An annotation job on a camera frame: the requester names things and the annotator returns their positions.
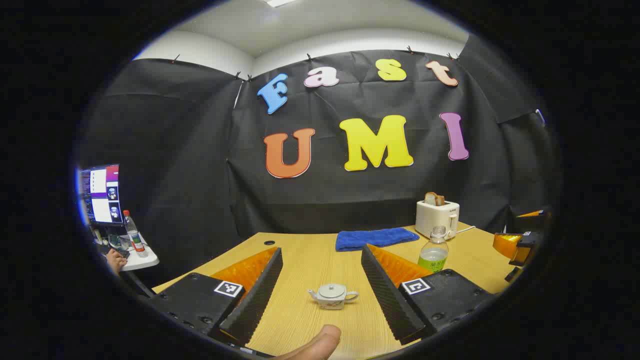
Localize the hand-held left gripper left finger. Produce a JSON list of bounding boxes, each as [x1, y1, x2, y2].
[[150, 246, 284, 348]]

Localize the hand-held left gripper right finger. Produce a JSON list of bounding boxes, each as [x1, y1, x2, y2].
[[361, 243, 497, 346]]

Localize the grey ceramic teacup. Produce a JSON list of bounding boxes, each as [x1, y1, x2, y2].
[[307, 283, 359, 311]]

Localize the green label water bottle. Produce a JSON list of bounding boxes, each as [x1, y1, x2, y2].
[[418, 225, 449, 274]]

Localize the red cap drink bottle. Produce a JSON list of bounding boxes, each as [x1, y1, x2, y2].
[[123, 210, 149, 258]]

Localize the blue towel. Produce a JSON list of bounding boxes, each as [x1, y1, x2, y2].
[[335, 227, 421, 252]]

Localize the white toaster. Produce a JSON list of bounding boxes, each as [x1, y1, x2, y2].
[[415, 200, 460, 240]]

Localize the white side table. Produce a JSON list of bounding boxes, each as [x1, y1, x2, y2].
[[92, 232, 160, 272]]

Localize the computer monitor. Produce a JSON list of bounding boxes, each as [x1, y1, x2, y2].
[[79, 164, 123, 227]]

